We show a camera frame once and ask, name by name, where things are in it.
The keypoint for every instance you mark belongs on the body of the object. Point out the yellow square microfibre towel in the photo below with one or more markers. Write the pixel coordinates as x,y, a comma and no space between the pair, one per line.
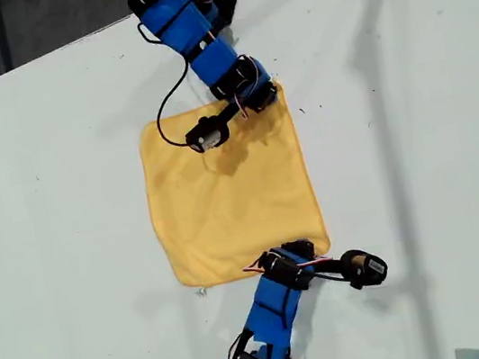
224,200

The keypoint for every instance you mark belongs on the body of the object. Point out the camera black stalk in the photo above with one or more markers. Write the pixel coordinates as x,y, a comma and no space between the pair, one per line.
328,267
231,110

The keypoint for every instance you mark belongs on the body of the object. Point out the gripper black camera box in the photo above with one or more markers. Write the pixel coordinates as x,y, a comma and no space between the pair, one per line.
209,134
365,266

